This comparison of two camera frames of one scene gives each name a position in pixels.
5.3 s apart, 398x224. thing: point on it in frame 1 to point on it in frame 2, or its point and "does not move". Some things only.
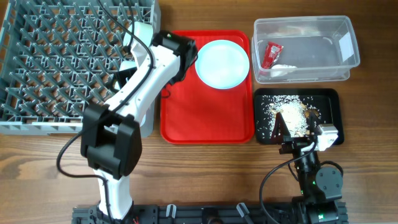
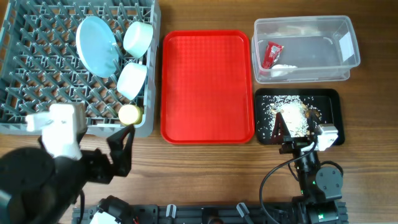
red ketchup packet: x=272 y=52 does not move
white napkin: x=279 y=70 does not move
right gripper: x=296 y=145 does not move
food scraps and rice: x=293 y=109 does not move
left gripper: x=122 y=75 to x=101 y=172
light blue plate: x=222 y=64 to x=97 y=46
